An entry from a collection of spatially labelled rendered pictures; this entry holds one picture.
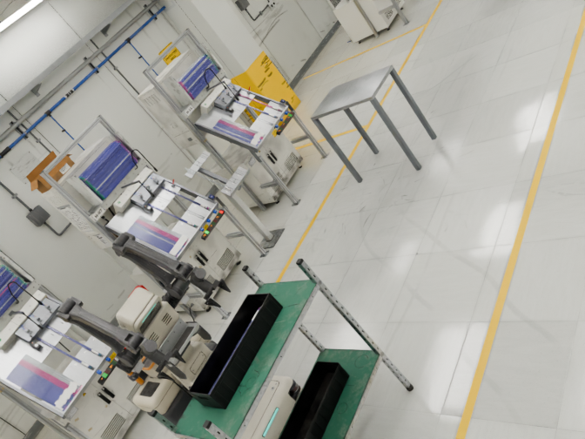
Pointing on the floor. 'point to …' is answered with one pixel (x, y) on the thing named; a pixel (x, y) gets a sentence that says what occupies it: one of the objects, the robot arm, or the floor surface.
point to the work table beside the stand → (361, 94)
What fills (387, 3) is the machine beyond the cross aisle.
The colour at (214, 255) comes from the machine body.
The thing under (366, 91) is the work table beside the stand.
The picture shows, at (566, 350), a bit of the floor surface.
